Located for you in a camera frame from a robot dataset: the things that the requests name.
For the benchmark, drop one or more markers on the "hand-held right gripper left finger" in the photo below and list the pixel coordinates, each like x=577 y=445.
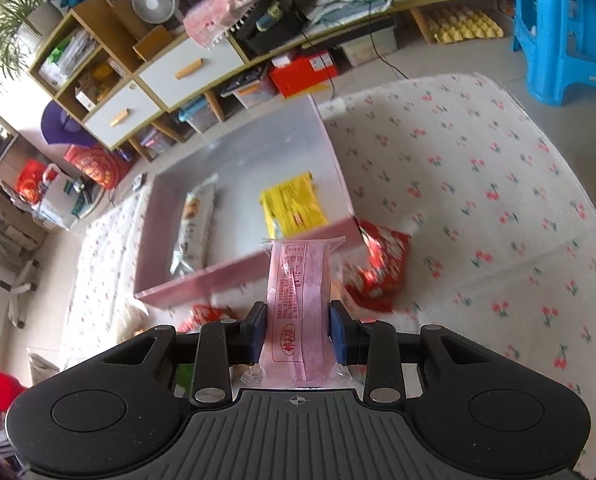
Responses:
x=258 y=332

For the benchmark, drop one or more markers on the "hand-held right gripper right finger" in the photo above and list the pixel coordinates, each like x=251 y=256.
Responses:
x=339 y=335

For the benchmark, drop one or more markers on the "pink snack packet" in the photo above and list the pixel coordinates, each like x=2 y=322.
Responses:
x=298 y=310

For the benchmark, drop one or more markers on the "red-orange snack packet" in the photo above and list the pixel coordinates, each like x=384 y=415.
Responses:
x=203 y=316

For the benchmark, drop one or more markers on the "red snack bag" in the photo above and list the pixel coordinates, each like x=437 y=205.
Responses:
x=382 y=255

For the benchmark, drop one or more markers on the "pink cardboard box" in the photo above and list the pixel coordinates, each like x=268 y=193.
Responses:
x=258 y=160

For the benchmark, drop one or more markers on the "silver cookie packet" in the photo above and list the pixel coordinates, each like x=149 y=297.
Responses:
x=195 y=225

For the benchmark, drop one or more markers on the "yellow snack packet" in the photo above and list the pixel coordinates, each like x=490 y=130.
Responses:
x=293 y=205

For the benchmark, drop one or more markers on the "cherry-print tablecloth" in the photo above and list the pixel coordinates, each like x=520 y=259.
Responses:
x=477 y=185

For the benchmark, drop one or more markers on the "clear bin with blue lid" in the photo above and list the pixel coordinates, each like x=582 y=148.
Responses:
x=198 y=116

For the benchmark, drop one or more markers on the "red gift bag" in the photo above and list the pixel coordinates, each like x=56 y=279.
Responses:
x=95 y=167

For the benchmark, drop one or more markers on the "white carton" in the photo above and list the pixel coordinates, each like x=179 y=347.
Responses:
x=60 y=200

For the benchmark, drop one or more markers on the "white office chair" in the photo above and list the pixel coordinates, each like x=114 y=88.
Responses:
x=13 y=285

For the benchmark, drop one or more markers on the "red carton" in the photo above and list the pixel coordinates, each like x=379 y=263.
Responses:
x=303 y=75

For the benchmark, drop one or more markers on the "purple bag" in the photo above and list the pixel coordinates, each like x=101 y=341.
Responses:
x=60 y=125

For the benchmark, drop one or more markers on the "black box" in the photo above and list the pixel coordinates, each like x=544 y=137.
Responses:
x=268 y=30

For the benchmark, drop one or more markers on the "small wooden box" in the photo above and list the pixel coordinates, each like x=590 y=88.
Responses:
x=153 y=42

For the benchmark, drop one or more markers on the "pink fringed cloth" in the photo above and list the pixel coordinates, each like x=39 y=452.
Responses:
x=218 y=10

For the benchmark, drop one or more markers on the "stack of bagged papers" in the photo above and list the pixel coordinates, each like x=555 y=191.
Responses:
x=70 y=57

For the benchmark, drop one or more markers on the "yellow egg tray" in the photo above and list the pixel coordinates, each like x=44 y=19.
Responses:
x=460 y=25

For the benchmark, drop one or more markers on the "white desk fan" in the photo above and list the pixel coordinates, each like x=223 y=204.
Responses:
x=150 y=2

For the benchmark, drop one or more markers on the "blue plastic stool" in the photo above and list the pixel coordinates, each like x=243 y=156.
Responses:
x=552 y=60

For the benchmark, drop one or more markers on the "wooden cabinet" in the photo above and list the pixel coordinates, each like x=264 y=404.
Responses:
x=98 y=15

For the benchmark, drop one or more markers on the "green potted plant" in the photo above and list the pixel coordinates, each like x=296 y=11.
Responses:
x=8 y=25

